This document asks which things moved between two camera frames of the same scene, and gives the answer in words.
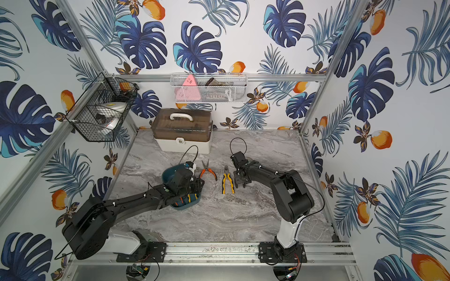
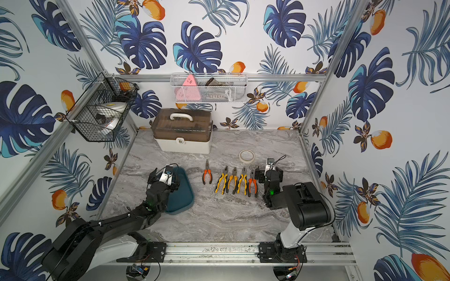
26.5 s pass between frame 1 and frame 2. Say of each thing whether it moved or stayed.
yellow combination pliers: moved
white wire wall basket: stayed
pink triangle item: stayed
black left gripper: moved
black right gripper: moved
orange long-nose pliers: moved
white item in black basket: stayed
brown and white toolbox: stayed
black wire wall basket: stayed
